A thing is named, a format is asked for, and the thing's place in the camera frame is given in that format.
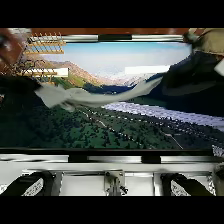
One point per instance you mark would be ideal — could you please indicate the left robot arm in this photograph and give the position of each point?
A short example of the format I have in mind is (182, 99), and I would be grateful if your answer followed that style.
(20, 186)

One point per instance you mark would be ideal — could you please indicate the silver frame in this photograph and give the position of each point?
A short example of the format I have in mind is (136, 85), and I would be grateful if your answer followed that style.
(100, 166)

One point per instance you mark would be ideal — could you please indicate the black garment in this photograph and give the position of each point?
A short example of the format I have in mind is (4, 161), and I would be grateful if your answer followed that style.
(195, 71)

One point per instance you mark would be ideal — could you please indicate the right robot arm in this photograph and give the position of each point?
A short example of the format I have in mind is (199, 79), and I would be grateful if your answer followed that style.
(191, 187)

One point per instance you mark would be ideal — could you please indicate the white garment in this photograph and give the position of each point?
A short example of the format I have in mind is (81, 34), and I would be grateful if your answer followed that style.
(87, 96)

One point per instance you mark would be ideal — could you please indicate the khaki garment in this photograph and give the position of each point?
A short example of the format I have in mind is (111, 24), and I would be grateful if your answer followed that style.
(210, 41)

